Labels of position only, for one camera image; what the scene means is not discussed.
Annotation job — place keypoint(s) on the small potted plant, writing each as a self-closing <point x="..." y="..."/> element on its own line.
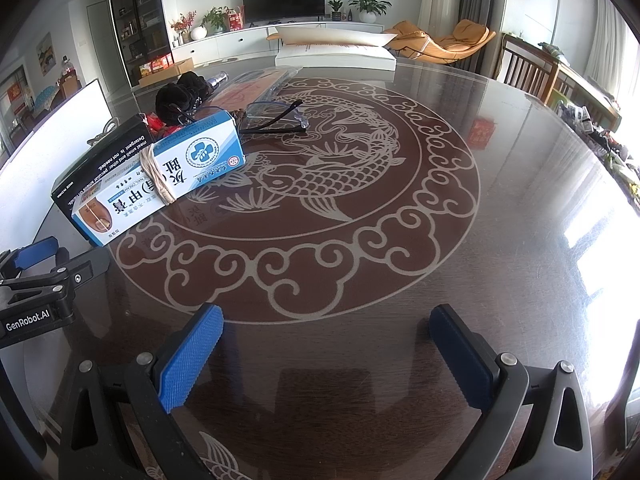
<point x="336" y="10"/>

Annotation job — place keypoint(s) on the framed wall picture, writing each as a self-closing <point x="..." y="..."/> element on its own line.
<point x="45" y="54"/>

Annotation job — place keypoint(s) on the clear bag with red paper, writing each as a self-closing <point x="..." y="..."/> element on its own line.
<point x="250" y="90"/>

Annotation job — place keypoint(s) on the flowers in white vase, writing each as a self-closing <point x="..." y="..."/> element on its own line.
<point x="189" y="29"/>

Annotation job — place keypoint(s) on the dark wooden chair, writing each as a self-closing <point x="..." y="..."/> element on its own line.
<point x="525" y="67"/>

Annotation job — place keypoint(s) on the white door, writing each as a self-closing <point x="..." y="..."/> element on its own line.
<point x="100" y="45"/>

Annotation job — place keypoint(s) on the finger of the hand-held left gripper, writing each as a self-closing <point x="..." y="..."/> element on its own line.
<point x="35" y="255"/>
<point x="82" y="269"/>

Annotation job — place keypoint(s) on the black printed box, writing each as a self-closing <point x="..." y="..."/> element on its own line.
<point x="100" y="155"/>

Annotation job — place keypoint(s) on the white long cushion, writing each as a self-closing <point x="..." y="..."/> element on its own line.
<point x="330" y="36"/>

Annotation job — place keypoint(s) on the black television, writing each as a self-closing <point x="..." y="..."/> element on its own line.
<point x="282" y="1"/>

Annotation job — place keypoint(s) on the orange lounge chair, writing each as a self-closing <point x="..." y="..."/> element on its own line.
<point x="450" y="42"/>

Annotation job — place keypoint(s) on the leafy potted plant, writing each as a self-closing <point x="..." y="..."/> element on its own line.
<point x="216" y="19"/>

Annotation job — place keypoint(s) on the light wooden chair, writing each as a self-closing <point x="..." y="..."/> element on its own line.
<point x="585" y="95"/>

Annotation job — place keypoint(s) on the black cloth bundle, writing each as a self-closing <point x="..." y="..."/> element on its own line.
<point x="172" y="102"/>
<point x="192" y="84"/>

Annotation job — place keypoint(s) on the pile of small clutter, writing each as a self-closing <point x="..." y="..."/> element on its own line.
<point x="610" y="145"/>

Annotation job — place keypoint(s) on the blue white medicine box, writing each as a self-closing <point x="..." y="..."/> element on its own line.
<point x="200" y="155"/>

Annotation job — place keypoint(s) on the grey curtain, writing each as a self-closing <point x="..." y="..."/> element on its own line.
<point x="475" y="5"/>

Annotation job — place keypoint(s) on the red gift box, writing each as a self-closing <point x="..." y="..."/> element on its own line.
<point x="234" y="21"/>

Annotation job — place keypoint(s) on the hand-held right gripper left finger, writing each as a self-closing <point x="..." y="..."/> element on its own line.
<point x="192" y="355"/>

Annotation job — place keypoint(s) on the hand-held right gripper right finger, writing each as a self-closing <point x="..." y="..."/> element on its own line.
<point x="460" y="355"/>

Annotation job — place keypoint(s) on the cardboard box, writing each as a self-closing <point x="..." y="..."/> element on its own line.
<point x="175" y="70"/>

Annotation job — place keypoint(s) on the silver cylindrical object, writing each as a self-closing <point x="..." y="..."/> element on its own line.
<point x="218" y="80"/>

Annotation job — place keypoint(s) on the white television cabinet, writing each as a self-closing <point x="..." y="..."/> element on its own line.
<point x="240" y="42"/>

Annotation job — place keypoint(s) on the clear safety glasses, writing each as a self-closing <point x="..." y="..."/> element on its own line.
<point x="280" y="130"/>

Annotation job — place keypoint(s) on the tan rubber band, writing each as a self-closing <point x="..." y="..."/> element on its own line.
<point x="157" y="180"/>

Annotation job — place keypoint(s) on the white sheer curtain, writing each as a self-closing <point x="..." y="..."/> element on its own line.
<point x="610" y="45"/>

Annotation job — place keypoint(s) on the white board panel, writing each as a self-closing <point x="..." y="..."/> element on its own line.
<point x="50" y="125"/>

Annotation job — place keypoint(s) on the large potted plant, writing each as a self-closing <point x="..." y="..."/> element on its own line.
<point x="369" y="4"/>

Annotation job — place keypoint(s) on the red yellow packets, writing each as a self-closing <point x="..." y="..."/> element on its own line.
<point x="160" y="63"/>

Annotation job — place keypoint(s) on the red small packet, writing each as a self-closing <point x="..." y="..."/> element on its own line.
<point x="156" y="122"/>

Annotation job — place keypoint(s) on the tall glass cabinet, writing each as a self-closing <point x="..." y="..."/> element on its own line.
<point x="142" y="20"/>

